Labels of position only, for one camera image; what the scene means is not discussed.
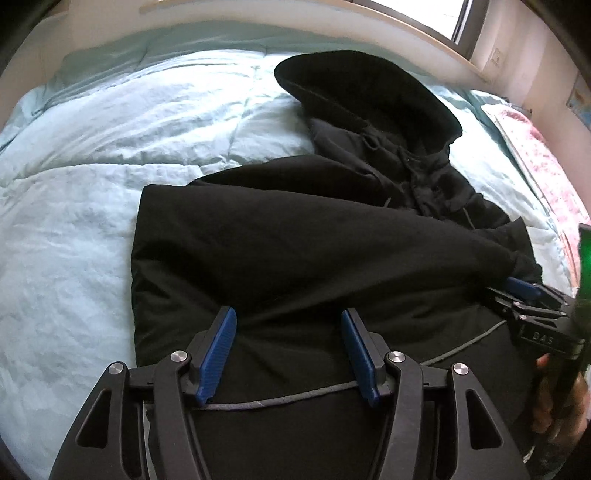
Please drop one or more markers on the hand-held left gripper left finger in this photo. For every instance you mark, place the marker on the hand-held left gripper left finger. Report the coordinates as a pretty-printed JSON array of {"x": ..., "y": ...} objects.
[{"x": 217, "y": 355}]

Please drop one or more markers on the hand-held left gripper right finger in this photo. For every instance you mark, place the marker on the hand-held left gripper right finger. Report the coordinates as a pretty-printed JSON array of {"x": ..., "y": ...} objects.
[{"x": 362, "y": 355}]

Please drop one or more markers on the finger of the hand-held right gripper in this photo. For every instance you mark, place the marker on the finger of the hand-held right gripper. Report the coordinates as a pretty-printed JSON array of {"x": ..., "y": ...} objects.
[
  {"x": 524, "y": 287},
  {"x": 512, "y": 307}
]

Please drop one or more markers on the black hooded jacket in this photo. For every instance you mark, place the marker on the black hooded jacket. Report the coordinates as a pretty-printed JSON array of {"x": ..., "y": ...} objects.
[{"x": 300, "y": 240}]

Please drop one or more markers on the person's right hand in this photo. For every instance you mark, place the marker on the person's right hand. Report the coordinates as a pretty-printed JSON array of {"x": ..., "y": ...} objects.
[{"x": 579, "y": 406}]

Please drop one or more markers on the pink quilted pillow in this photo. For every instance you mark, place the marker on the pink quilted pillow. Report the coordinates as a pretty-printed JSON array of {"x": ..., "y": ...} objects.
[{"x": 549, "y": 166}]

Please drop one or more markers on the light blue quilt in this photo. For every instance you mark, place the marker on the light blue quilt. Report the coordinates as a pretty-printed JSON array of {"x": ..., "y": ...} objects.
[{"x": 115, "y": 152}]

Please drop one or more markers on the white window sill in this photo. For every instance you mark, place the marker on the white window sill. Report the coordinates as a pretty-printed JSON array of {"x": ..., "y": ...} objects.
[{"x": 415, "y": 41}]

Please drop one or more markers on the dark framed window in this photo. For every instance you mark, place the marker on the dark framed window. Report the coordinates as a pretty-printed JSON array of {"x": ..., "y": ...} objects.
[{"x": 443, "y": 14}]

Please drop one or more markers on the colourful wall map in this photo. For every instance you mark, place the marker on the colourful wall map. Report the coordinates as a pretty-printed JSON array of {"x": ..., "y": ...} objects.
[{"x": 581, "y": 97}]

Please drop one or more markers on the white wall switch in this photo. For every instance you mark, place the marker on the white wall switch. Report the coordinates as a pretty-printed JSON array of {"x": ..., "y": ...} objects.
[{"x": 497, "y": 56}]

